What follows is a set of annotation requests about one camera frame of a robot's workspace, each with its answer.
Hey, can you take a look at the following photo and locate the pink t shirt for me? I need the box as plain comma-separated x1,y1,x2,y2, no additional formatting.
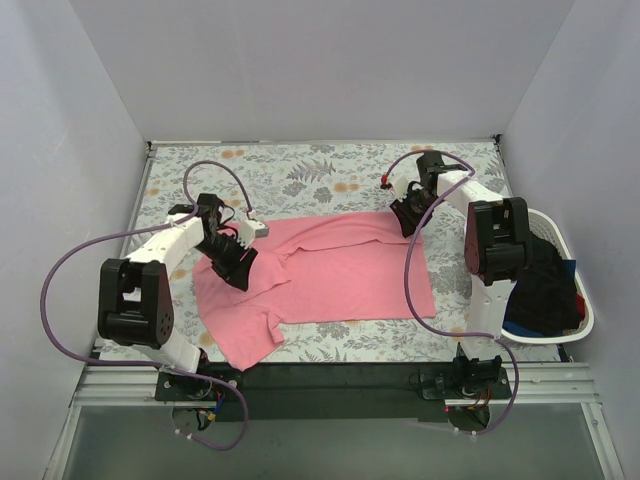
193,212,436,370

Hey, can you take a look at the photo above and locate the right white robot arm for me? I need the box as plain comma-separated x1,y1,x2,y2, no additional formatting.
381,150,532,398

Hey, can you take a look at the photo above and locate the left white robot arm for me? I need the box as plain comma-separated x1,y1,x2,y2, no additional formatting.
97,194,269,373

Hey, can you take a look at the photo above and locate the floral tablecloth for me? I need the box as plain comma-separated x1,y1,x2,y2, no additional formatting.
98,140,566,366

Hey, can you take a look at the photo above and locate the white laundry basket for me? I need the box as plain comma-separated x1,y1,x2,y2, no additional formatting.
461,207,597,344

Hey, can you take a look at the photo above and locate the black garment in basket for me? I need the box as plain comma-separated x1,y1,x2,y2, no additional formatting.
505,232,587,337

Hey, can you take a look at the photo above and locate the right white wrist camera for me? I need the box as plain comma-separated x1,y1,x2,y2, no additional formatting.
380,174,409,200

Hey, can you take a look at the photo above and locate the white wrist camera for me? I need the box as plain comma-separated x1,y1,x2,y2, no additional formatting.
237,219,269,248
380,174,409,200

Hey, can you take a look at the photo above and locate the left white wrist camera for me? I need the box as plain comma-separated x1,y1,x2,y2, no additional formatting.
237,219,269,248

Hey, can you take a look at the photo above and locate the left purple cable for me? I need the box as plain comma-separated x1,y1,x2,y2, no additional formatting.
39,160,257,451

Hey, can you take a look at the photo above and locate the purple cable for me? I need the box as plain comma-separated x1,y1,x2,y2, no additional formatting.
381,149,520,443
39,160,257,451

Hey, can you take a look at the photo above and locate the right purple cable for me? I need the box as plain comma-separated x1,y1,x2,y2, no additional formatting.
381,149,520,443

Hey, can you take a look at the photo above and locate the aluminium frame rail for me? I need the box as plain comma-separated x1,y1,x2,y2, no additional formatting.
72,362,601,406

